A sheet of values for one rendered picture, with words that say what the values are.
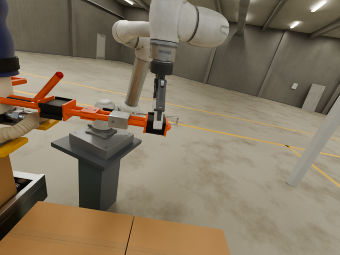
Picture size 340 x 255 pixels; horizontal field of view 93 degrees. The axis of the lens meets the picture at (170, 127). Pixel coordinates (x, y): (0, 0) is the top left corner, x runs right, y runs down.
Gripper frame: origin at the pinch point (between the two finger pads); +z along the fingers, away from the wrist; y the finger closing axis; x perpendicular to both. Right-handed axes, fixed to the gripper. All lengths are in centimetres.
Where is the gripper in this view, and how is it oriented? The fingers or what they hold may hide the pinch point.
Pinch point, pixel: (156, 118)
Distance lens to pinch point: 61.7
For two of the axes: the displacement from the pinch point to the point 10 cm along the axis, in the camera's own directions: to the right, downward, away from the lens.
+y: 1.4, 4.4, -8.9
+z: -1.3, 9.0, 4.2
